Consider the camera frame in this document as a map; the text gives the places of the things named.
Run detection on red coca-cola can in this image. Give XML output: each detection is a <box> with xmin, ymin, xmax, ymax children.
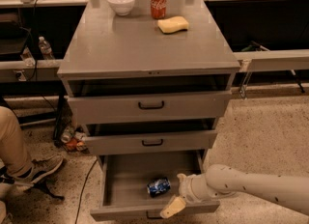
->
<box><xmin>151</xmin><ymin>0</ymin><xmax>166</xmax><ymax>19</ymax></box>

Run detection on black hanging cable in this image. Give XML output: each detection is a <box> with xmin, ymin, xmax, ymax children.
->
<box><xmin>26</xmin><ymin>0</ymin><xmax>49</xmax><ymax>82</ymax></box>

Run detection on grey top drawer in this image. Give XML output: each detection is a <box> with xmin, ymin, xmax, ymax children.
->
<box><xmin>69</xmin><ymin>91</ymin><xmax>232</xmax><ymax>125</ymax></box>

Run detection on grey drawer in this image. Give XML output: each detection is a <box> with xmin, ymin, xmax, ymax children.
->
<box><xmin>84</xmin><ymin>130</ymin><xmax>217</xmax><ymax>155</ymax></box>
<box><xmin>90</xmin><ymin>150</ymin><xmax>221</xmax><ymax>222</ymax></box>
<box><xmin>69</xmin><ymin>91</ymin><xmax>232</xmax><ymax>125</ymax></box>

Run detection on clear water bottle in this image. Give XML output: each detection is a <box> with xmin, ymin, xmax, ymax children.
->
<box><xmin>39</xmin><ymin>36</ymin><xmax>54</xmax><ymax>60</ymax></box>

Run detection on grey middle drawer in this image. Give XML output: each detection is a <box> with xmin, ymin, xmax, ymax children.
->
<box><xmin>84</xmin><ymin>130</ymin><xmax>217</xmax><ymax>155</ymax></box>

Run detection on black floor cable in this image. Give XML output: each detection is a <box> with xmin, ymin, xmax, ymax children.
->
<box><xmin>74</xmin><ymin>159</ymin><xmax>98</xmax><ymax>224</ymax></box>

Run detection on grey drawer cabinet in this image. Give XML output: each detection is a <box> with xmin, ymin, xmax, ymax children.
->
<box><xmin>57</xmin><ymin>0</ymin><xmax>241</xmax><ymax>158</ymax></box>

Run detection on person leg beige trousers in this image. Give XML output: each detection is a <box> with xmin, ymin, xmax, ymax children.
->
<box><xmin>0</xmin><ymin>106</ymin><xmax>33</xmax><ymax>179</ymax></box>

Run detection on blue pepsi can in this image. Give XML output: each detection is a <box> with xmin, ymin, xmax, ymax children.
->
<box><xmin>147</xmin><ymin>177</ymin><xmax>171</xmax><ymax>198</ymax></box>

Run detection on grey sneaker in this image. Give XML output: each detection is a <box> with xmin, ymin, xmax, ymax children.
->
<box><xmin>14</xmin><ymin>155</ymin><xmax>64</xmax><ymax>184</ymax></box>

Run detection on pile of snack wrappers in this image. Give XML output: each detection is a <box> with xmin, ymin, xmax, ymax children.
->
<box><xmin>61</xmin><ymin>126</ymin><xmax>87</xmax><ymax>152</ymax></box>

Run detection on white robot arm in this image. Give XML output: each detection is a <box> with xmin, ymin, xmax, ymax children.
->
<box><xmin>160</xmin><ymin>164</ymin><xmax>309</xmax><ymax>218</ymax></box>

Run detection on white bowl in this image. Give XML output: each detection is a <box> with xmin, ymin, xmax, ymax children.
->
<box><xmin>107</xmin><ymin>0</ymin><xmax>135</xmax><ymax>16</ymax></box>

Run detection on grey bottom drawer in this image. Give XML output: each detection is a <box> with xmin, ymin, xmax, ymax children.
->
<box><xmin>90</xmin><ymin>150</ymin><xmax>221</xmax><ymax>222</ymax></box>

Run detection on yellow sponge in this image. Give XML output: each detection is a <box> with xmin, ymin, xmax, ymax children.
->
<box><xmin>157</xmin><ymin>16</ymin><xmax>189</xmax><ymax>34</ymax></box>

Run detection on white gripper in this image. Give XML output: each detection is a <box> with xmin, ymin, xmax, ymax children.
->
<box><xmin>160</xmin><ymin>173</ymin><xmax>211</xmax><ymax>219</ymax></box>

